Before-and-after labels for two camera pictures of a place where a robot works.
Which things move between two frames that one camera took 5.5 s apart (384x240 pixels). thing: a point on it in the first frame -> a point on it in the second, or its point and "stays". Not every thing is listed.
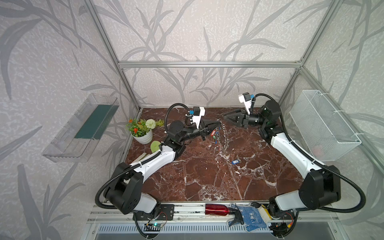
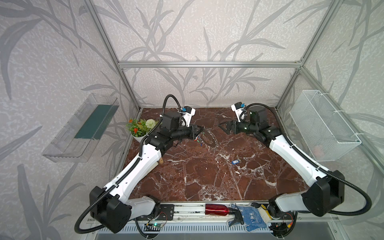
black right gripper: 243,119 -> 234,127
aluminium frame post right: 332,11 stays
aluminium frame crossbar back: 210,64 stays
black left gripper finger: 208,122 -> 199,129
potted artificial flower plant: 142,130 stays
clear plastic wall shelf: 74,142 stays
